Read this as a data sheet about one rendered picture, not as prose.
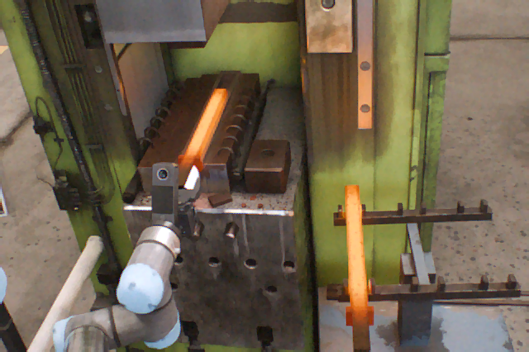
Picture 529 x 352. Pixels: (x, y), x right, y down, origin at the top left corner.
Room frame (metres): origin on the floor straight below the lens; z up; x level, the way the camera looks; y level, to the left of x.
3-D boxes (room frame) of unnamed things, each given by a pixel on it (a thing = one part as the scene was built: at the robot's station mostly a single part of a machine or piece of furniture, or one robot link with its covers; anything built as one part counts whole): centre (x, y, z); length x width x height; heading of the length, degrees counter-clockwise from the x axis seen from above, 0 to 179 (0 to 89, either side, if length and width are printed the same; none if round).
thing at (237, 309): (1.32, 0.06, 0.69); 0.56 x 0.38 x 0.45; 167
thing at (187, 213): (0.95, 0.18, 0.97); 0.12 x 0.08 x 0.09; 167
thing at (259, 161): (1.14, -0.02, 0.95); 0.12 x 0.08 x 0.06; 167
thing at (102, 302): (1.32, 0.49, 0.36); 0.09 x 0.07 x 0.12; 77
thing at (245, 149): (1.26, 0.01, 0.95); 0.34 x 0.03 x 0.03; 167
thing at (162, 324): (0.80, 0.23, 0.88); 0.11 x 0.08 x 0.11; 102
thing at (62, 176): (1.33, 0.50, 0.80); 0.06 x 0.03 x 0.14; 77
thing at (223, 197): (1.07, 0.09, 0.92); 0.04 x 0.03 x 0.01; 110
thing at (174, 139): (1.33, 0.12, 0.96); 0.42 x 0.20 x 0.09; 167
